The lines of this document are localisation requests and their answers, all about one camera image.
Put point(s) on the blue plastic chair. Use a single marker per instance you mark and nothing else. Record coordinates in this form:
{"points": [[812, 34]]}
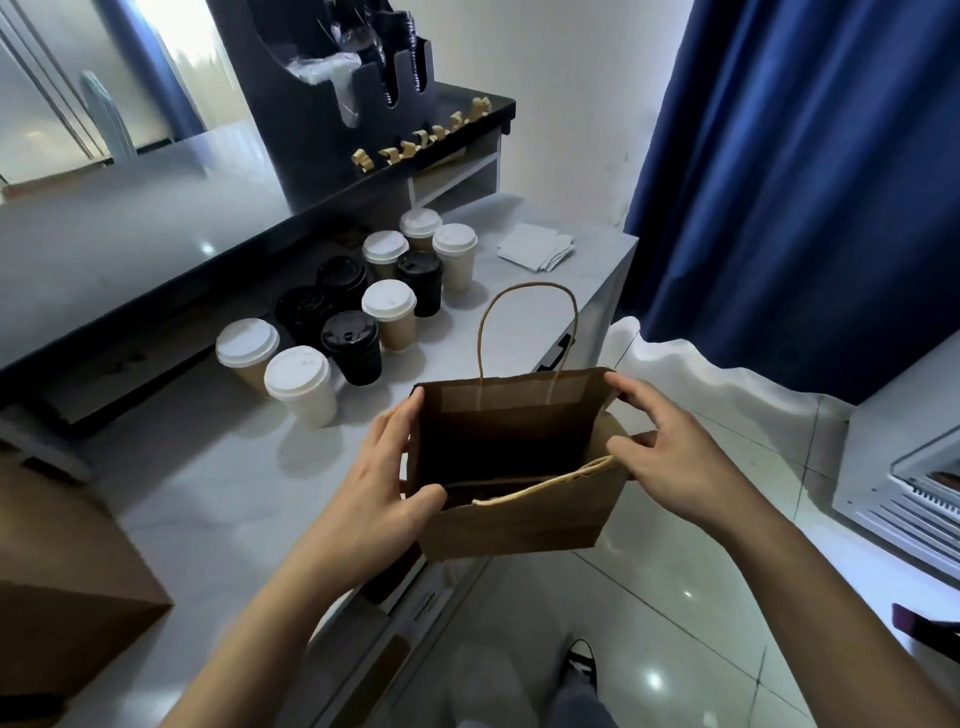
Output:
{"points": [[105, 120]]}

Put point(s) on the person's right shoe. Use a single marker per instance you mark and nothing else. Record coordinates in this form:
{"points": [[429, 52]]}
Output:
{"points": [[579, 665]]}

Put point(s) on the person's right forearm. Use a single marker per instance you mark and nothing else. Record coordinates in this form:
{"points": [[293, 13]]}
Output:
{"points": [[840, 615]]}

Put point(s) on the stack of white paper sheets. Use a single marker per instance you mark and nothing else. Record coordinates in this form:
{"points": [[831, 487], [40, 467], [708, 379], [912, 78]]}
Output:
{"points": [[533, 248]]}

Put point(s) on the plastic wrapped white pack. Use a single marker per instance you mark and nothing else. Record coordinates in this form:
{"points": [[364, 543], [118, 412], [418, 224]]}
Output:
{"points": [[327, 75]]}

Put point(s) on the stainless steel refrigerator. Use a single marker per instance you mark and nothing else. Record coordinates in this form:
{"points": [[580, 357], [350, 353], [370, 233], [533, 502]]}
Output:
{"points": [[45, 90]]}

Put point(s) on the white window curtain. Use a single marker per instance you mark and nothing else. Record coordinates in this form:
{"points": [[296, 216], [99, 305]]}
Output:
{"points": [[210, 60]]}

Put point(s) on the white vented appliance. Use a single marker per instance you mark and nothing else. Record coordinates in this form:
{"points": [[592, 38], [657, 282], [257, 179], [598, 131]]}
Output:
{"points": [[900, 465]]}

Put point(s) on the black acrylic organizer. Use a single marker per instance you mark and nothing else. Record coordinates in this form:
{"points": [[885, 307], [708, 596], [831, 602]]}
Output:
{"points": [[270, 90]]}

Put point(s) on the person's left hand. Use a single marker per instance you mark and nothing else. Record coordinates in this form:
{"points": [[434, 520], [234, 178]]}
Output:
{"points": [[368, 510]]}

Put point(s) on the person's grey trousers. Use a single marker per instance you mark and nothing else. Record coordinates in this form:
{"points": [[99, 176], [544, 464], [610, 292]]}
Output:
{"points": [[578, 708]]}

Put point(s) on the blue window curtain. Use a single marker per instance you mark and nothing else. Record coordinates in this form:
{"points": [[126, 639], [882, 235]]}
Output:
{"points": [[143, 60]]}

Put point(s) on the person's right hand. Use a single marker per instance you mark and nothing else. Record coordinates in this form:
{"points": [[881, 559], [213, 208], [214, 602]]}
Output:
{"points": [[683, 465]]}

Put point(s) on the group of lidded coffee cups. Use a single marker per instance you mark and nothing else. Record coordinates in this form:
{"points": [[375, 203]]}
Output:
{"points": [[305, 372]]}

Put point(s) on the person's left forearm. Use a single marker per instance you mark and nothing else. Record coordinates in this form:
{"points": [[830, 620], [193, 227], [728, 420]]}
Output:
{"points": [[255, 660]]}

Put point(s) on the brown paper bag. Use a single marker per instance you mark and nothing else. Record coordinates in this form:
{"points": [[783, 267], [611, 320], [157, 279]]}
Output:
{"points": [[525, 518], [60, 585]]}

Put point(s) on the row of tan tape strips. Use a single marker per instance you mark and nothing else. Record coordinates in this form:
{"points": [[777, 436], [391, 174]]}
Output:
{"points": [[362, 159]]}

